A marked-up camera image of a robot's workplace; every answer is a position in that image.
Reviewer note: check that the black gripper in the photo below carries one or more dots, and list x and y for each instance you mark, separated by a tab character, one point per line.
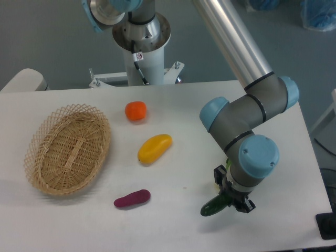
242	203

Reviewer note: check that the dark green cucumber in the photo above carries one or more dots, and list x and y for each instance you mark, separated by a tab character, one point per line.
215	205

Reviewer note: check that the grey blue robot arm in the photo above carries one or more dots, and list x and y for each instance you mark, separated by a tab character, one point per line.
231	124

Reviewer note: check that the woven wicker basket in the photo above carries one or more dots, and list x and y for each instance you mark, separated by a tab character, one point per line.
68	150

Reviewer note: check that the green bok choy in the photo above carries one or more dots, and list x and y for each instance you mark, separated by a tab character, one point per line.
228	177

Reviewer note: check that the yellow mango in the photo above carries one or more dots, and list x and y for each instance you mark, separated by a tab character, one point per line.
154	148

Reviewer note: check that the black device at edge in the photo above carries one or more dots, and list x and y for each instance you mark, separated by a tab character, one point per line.
326	225

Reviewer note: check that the purple sweet potato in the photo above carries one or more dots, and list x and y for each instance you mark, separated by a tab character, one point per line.
134	198

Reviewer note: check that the orange persimmon fruit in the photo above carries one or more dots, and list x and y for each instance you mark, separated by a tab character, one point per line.
135	110

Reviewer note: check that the blue plastic bag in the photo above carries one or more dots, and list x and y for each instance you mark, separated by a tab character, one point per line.
261	5
318	15

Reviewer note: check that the white chair armrest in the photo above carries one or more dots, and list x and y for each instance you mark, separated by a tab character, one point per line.
27	80

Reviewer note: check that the white furniture frame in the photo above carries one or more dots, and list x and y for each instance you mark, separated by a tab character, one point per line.
325	118

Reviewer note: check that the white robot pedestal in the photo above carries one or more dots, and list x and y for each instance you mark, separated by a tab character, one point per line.
142	47

